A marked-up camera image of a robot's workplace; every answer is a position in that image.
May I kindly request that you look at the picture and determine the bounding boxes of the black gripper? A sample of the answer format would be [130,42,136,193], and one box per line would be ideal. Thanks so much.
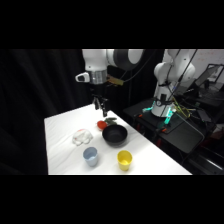
[88,81,110,118]

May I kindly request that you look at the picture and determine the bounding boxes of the yellow plastic cup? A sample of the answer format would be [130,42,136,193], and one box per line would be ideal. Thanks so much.
[116,149,134,172]

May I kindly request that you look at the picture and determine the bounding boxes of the black bowl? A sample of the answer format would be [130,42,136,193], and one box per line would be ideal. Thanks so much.
[101,124,129,148]

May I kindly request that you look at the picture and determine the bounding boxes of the light blue plastic cup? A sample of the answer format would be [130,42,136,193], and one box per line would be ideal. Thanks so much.
[82,146,100,168]

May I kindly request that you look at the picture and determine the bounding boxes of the dark green toy vegetable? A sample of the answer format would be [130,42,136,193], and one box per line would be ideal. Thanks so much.
[103,116,119,127]

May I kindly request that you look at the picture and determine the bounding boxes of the red toy tomato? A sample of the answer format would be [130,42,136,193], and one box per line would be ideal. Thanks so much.
[96,120,108,131]

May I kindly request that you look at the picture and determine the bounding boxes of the black curtain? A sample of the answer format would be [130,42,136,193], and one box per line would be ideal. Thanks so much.
[0,49,165,176]

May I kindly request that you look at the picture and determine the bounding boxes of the green light strip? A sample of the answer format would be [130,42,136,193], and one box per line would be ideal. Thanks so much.
[163,107,178,128]

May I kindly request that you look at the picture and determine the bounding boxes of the black robot stand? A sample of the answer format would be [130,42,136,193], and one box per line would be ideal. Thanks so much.
[122,97,207,155]

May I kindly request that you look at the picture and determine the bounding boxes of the white whiteboard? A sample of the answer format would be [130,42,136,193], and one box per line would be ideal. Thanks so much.
[192,49,224,84]

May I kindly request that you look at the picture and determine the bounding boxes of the yellow green cable bundle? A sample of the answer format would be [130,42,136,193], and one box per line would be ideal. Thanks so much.
[171,98,194,120]

